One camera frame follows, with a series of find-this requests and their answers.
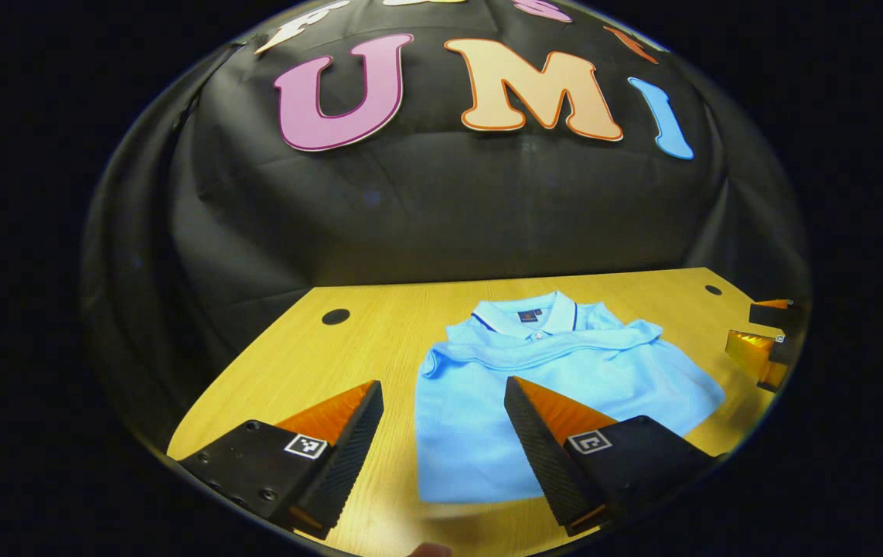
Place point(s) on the light blue T-shirt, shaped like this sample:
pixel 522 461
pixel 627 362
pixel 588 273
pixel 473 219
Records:
pixel 488 394

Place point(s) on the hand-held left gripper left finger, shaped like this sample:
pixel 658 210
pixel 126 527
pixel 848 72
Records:
pixel 352 452

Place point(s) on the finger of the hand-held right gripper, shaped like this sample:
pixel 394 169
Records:
pixel 755 356
pixel 770 313

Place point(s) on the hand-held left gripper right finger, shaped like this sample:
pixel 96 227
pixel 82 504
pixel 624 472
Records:
pixel 538 449

